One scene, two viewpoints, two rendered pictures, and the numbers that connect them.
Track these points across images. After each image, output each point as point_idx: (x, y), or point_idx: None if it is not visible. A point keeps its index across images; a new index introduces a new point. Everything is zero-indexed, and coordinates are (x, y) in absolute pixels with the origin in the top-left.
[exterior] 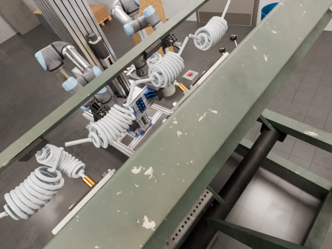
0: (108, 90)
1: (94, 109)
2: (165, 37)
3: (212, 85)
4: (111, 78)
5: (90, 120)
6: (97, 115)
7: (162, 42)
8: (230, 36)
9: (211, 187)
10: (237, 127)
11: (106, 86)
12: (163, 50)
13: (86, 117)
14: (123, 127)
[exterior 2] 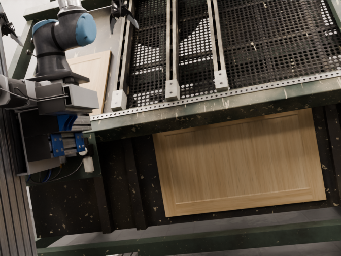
0: (5, 74)
1: (122, 1)
2: (6, 21)
3: None
4: None
5: (83, 101)
6: (127, 6)
7: (6, 26)
8: (32, 38)
9: None
10: None
11: (5, 59)
12: (13, 32)
13: (78, 95)
14: (88, 123)
